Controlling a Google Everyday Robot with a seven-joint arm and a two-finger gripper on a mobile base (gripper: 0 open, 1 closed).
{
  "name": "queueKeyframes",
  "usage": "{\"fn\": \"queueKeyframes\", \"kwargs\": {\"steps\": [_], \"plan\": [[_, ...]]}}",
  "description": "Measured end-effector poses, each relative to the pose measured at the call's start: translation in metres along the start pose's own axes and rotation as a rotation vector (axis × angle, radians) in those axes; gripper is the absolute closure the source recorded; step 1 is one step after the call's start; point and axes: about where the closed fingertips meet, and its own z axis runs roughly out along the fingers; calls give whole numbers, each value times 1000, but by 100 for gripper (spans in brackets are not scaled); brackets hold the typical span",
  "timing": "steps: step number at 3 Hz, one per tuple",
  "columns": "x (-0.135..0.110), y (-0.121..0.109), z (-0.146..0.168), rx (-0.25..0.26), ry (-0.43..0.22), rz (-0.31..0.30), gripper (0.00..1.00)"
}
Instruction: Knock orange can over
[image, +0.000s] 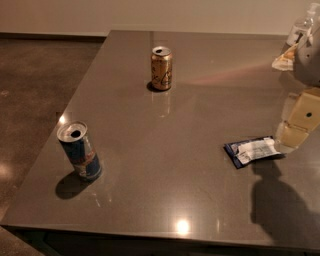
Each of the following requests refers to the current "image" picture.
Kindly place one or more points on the orange soda can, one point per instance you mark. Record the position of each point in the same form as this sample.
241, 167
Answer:
161, 68

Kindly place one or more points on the crumpled white wrapper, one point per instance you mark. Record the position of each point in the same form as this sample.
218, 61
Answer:
285, 61

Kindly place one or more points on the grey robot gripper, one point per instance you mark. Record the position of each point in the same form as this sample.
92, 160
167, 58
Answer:
309, 61

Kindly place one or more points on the blue white snack packet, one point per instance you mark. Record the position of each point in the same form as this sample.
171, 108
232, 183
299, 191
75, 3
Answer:
244, 152

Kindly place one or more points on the blue silver energy drink can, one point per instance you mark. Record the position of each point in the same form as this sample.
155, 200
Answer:
75, 141

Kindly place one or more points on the clear plastic water bottle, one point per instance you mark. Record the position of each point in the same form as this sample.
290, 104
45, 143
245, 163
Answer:
302, 25

